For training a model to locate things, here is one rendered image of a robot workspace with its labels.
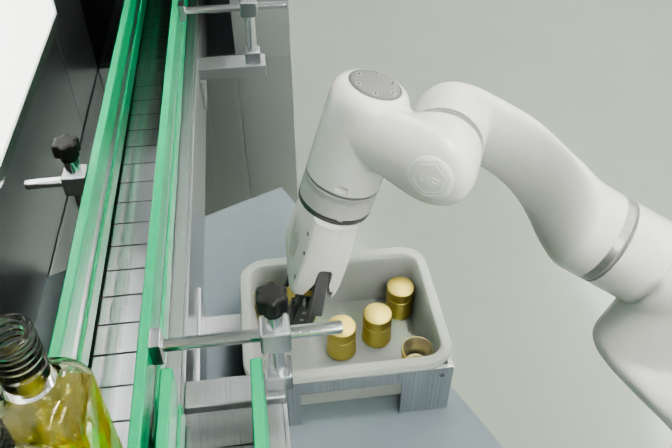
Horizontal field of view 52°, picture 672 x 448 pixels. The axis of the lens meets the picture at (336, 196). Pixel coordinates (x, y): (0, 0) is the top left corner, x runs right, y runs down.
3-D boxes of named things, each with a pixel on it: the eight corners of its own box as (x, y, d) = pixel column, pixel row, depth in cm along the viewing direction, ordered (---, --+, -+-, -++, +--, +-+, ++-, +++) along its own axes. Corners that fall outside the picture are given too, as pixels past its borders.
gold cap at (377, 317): (387, 323, 86) (389, 299, 83) (393, 346, 83) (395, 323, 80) (359, 326, 85) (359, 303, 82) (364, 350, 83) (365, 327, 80)
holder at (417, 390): (204, 315, 89) (195, 274, 84) (414, 293, 92) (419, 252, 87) (202, 437, 76) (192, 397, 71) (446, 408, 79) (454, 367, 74)
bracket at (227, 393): (194, 415, 71) (184, 375, 66) (286, 404, 72) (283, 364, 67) (193, 447, 68) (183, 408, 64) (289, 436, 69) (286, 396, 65)
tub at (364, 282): (245, 307, 89) (238, 260, 84) (415, 290, 92) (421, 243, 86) (250, 430, 77) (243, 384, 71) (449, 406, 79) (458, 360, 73)
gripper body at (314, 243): (298, 152, 72) (275, 230, 79) (305, 219, 64) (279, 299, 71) (367, 163, 74) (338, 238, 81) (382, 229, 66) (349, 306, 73)
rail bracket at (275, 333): (164, 378, 66) (140, 292, 58) (339, 359, 68) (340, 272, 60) (163, 406, 64) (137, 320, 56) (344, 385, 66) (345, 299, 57)
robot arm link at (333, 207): (302, 137, 71) (296, 159, 73) (309, 194, 64) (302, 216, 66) (372, 148, 73) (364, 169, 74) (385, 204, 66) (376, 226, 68)
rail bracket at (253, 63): (193, 95, 121) (173, -30, 106) (290, 88, 123) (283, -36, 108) (193, 110, 118) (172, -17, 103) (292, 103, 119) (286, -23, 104)
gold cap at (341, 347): (354, 335, 84) (354, 312, 81) (358, 360, 82) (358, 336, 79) (325, 338, 84) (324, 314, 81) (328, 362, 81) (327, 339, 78)
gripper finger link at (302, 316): (296, 279, 74) (283, 319, 79) (298, 302, 72) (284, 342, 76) (325, 282, 75) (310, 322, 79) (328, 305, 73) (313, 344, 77)
